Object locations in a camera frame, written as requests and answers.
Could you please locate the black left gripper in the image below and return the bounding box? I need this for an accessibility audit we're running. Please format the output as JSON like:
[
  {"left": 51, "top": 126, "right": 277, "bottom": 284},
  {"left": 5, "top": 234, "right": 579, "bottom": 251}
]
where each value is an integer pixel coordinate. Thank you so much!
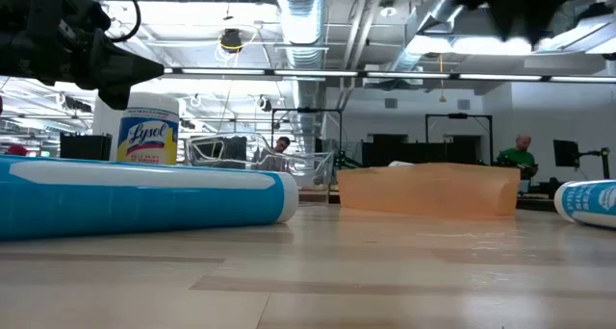
[{"left": 0, "top": 0, "right": 166, "bottom": 112}]

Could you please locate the blue silicone sealant tube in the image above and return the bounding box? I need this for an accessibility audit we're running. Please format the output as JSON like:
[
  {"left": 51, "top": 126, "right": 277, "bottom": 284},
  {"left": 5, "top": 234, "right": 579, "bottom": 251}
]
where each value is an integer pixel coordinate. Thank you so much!
[
  {"left": 0, "top": 155, "right": 300, "bottom": 241},
  {"left": 552, "top": 179, "right": 616, "bottom": 231}
]

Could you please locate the orange glue tubes pack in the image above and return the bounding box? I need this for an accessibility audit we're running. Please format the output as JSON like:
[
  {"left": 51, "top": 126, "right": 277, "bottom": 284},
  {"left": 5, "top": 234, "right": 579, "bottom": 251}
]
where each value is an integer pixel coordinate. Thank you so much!
[{"left": 336, "top": 162, "right": 523, "bottom": 221}]

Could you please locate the white-lidded yellow jar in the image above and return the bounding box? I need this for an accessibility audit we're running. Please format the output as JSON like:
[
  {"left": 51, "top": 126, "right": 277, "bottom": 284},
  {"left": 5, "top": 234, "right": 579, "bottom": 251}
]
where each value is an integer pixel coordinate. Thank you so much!
[{"left": 116, "top": 91, "right": 180, "bottom": 166}]

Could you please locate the black box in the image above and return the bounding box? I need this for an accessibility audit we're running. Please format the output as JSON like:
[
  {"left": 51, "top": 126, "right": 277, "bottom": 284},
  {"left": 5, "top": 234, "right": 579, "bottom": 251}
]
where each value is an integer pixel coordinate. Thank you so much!
[{"left": 59, "top": 132, "right": 114, "bottom": 163}]

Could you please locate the person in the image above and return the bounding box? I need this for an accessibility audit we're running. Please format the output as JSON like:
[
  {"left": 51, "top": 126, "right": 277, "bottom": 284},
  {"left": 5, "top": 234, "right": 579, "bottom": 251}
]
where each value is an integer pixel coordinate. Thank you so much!
[
  {"left": 258, "top": 136, "right": 294, "bottom": 172},
  {"left": 496, "top": 133, "right": 540, "bottom": 179}
]

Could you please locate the black computer monitor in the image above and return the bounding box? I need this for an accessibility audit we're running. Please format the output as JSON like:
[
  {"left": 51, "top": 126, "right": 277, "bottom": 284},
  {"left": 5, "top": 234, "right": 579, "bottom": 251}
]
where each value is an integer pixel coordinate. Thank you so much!
[{"left": 552, "top": 139, "right": 581, "bottom": 169}]

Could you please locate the long ceiling light bar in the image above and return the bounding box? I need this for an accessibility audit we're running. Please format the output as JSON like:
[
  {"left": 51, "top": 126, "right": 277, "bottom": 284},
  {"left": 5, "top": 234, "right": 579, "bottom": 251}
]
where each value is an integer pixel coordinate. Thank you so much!
[{"left": 162, "top": 67, "right": 616, "bottom": 84}]

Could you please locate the clear plastic bin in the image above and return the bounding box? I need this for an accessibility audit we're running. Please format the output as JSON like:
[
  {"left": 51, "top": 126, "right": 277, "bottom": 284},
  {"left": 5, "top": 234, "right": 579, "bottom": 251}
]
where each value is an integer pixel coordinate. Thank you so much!
[{"left": 184, "top": 132, "right": 336, "bottom": 191}]

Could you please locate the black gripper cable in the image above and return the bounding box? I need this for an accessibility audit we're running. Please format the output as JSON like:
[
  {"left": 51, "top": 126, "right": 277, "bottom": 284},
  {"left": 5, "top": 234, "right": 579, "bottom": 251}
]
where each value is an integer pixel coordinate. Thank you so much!
[{"left": 109, "top": 0, "right": 143, "bottom": 44}]

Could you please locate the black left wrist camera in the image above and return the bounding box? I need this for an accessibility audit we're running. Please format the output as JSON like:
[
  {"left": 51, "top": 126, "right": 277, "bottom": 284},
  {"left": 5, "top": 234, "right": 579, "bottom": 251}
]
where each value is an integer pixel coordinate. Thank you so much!
[{"left": 26, "top": 0, "right": 113, "bottom": 35}]

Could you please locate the black yellow ceiling cable reel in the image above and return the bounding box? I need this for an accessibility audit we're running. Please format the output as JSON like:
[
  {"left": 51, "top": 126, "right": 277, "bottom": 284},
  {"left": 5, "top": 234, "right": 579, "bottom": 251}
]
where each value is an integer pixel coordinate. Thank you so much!
[{"left": 218, "top": 27, "right": 245, "bottom": 56}]

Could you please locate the black partition wall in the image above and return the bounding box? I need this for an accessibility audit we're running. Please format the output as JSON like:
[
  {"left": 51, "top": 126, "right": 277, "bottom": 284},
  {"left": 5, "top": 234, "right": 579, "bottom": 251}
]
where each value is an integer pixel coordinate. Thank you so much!
[{"left": 361, "top": 134, "right": 483, "bottom": 167}]

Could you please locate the silver ventilation duct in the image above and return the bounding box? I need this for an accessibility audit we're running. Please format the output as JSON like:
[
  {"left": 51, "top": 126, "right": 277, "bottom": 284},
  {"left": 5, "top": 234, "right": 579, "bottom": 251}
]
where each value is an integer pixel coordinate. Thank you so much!
[{"left": 272, "top": 0, "right": 329, "bottom": 157}]

